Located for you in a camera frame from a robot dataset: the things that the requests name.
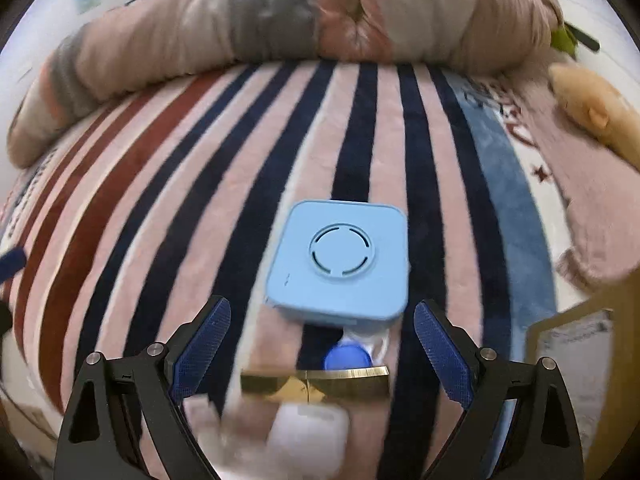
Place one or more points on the white box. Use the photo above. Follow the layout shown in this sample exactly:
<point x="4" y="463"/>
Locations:
<point x="232" y="455"/>

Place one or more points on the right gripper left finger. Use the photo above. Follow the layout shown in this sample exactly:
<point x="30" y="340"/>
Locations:
<point x="115" y="401"/>

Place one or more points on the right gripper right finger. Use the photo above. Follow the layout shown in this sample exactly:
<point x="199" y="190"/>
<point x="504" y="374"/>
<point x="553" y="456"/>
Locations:
<point x="542" y="440"/>

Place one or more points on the rolled pink grey duvet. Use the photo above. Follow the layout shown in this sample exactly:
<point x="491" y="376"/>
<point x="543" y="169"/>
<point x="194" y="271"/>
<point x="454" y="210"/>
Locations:
<point x="130" y="47"/>

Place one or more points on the cardboard box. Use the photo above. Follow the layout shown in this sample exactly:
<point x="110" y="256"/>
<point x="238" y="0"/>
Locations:
<point x="596" y="347"/>

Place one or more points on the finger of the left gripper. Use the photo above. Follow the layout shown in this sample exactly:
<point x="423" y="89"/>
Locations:
<point x="12" y="262"/>

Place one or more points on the striped fleece blanket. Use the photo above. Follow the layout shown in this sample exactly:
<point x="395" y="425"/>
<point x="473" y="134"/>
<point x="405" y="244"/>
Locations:
<point x="155" y="201"/>

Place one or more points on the white earbuds case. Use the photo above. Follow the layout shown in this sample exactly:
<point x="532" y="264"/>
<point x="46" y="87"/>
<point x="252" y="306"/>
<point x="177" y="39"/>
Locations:
<point x="310" y="438"/>

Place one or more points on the tan plush toy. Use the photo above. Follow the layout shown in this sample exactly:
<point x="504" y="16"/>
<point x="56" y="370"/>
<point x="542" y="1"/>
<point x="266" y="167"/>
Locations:
<point x="593" y="103"/>

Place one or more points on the light blue square box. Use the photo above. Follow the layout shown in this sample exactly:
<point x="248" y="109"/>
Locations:
<point x="341" y="264"/>

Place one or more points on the gold rectangular box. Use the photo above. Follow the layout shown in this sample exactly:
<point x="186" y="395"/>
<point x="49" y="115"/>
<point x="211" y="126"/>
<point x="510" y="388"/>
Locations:
<point x="364" y="385"/>

